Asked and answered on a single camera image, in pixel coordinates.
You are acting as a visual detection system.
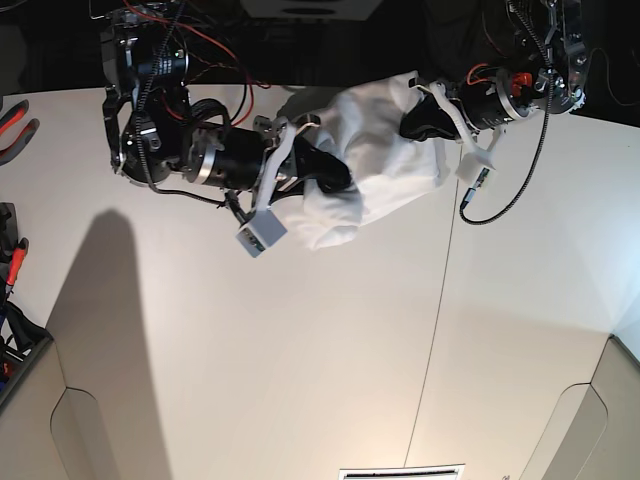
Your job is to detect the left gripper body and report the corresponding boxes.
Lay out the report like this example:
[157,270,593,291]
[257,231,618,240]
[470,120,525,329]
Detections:
[414,69,530,192]

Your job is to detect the white vent grille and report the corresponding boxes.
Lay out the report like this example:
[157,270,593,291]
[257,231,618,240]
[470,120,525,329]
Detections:
[338,464,465,480]

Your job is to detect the red handled tool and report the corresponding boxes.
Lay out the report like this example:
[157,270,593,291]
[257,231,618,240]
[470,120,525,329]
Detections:
[3,237,29,302]

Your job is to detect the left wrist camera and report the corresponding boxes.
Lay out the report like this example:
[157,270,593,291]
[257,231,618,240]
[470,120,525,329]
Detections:
[455,152,496,188]

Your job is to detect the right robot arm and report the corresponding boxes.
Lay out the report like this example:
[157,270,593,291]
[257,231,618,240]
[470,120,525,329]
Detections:
[101,1,352,258]

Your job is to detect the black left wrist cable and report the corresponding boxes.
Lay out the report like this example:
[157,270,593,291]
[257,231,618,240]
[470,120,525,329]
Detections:
[458,0,556,226]

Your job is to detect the white printed t-shirt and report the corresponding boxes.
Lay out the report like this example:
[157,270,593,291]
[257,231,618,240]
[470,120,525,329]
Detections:
[273,71,449,250]

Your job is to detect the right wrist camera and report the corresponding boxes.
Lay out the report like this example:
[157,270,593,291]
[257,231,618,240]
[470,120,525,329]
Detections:
[236,209,287,258]

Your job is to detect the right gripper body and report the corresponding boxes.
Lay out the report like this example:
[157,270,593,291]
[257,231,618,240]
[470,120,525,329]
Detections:
[189,116,319,229]

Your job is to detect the white looped cable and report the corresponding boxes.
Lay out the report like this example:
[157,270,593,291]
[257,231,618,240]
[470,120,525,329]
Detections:
[589,44,640,107]

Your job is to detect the orange grey pliers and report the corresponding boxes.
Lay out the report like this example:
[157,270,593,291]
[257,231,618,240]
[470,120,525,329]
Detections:
[0,100,40,168]

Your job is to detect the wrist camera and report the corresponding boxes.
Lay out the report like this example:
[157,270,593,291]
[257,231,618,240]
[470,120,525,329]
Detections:
[236,209,287,258]
[455,152,496,188]

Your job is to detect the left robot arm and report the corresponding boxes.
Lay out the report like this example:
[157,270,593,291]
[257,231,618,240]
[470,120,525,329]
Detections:
[399,1,587,188]

